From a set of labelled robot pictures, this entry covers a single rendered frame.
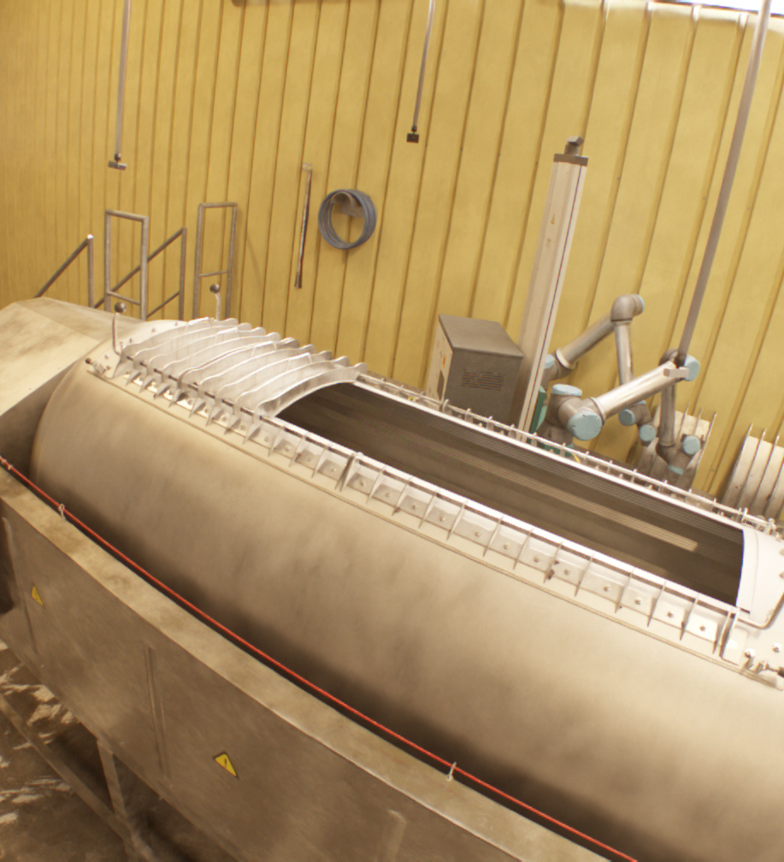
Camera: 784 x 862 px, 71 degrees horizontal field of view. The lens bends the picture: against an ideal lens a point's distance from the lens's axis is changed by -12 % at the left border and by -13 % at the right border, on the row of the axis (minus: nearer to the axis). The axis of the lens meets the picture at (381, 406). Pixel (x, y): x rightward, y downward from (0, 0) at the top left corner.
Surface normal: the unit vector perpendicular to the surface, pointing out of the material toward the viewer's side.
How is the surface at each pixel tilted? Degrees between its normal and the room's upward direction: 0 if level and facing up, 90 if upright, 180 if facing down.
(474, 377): 90
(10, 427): 90
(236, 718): 90
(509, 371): 90
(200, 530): 60
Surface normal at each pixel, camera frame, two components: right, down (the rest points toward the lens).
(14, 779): 0.14, -0.91
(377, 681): -0.47, -0.01
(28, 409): 0.84, 0.32
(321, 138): -0.53, 0.27
